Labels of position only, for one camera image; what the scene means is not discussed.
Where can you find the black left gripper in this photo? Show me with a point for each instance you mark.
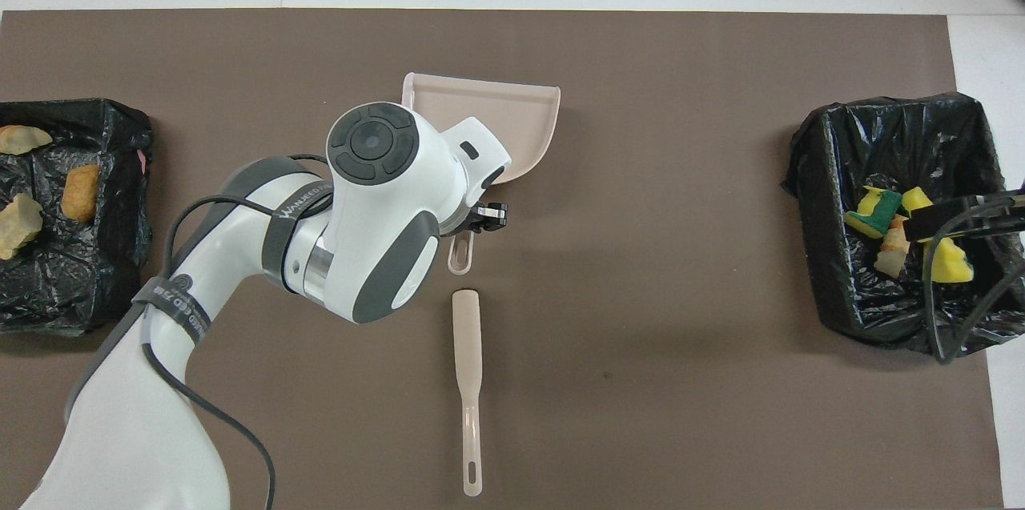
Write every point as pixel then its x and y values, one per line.
pixel 463 222

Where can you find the brown bread roll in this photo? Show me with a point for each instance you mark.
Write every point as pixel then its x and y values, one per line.
pixel 80 194

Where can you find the yellow green sponge piece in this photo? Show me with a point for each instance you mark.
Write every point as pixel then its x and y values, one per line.
pixel 951 263
pixel 874 212
pixel 917 198

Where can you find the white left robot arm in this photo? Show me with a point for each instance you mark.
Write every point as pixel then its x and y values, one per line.
pixel 160 414

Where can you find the beige plastic dustpan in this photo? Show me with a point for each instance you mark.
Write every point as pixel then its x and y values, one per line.
pixel 496 118

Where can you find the yellow pastry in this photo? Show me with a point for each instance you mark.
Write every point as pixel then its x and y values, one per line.
pixel 20 226

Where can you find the open bin with black bag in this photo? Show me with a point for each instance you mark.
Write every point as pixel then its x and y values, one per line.
pixel 881 310

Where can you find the bin covered with black bag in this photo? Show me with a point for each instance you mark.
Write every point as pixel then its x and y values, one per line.
pixel 72 278

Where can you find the brown table mat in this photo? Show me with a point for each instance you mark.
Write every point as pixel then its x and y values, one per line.
pixel 641 414

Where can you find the beige brush with black bristles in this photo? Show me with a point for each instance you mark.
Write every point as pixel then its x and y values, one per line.
pixel 467 350

